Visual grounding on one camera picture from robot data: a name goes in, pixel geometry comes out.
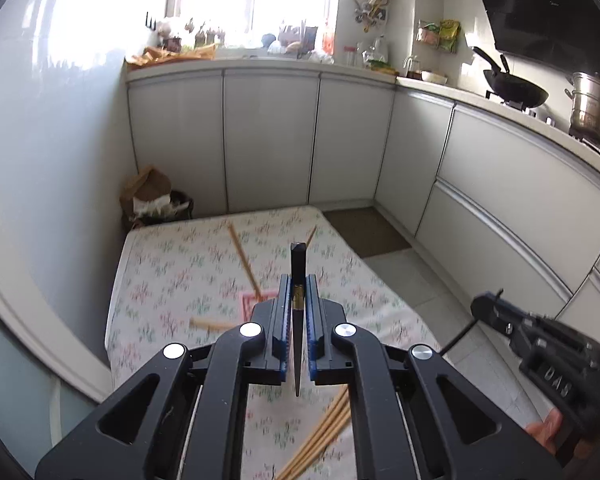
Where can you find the black trash bin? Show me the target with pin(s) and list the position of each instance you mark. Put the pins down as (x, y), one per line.
(180, 207)

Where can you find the black range hood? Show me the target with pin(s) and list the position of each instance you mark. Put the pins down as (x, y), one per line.
(545, 5)

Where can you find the sink faucet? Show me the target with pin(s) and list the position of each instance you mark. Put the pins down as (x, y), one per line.
(411, 65)

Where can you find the white bowl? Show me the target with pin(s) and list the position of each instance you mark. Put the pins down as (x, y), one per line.
(434, 77)

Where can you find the black chopstick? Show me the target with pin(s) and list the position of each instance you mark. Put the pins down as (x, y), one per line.
(455, 340)
(298, 270)

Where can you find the white kitchen countertop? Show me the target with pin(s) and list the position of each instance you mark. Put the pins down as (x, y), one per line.
(260, 62)

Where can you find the pink perforated utensil holder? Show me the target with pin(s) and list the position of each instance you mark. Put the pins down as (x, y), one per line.
(252, 301)

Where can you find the red bottle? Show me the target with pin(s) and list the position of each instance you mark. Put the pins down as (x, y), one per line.
(328, 40)

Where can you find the light wooden chopstick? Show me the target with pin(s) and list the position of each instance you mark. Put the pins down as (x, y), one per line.
(245, 265)
(210, 324)
(311, 236)

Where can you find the green snack packets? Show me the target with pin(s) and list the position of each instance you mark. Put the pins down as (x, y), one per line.
(449, 36)

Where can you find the steel stock pot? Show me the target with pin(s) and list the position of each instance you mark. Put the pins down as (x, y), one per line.
(595, 105)

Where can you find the kitchen window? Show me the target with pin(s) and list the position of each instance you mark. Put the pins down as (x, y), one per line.
(250, 0)

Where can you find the glass sliding door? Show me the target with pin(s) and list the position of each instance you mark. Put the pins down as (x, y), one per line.
(20, 410)

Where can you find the brown paper wrapping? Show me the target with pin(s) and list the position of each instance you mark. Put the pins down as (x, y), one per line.
(170, 55)

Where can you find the black wok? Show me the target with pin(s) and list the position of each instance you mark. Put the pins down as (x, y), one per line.
(517, 90)

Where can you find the brown floor mat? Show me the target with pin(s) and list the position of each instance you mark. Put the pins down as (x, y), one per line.
(365, 230)

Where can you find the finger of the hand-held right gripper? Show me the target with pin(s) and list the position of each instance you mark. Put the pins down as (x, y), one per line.
(495, 310)

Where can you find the white base cabinets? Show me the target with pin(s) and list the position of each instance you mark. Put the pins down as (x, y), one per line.
(270, 135)

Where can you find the person's right hand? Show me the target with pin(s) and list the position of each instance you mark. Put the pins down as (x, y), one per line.
(545, 430)

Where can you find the floral tablecloth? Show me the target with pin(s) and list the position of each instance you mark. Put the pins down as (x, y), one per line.
(180, 270)

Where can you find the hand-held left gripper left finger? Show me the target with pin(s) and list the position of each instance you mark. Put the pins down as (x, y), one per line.
(282, 310)

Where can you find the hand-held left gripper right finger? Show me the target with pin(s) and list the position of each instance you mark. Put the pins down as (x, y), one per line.
(311, 320)

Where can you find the black wall hook rack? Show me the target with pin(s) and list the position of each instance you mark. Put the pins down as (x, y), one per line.
(151, 22)

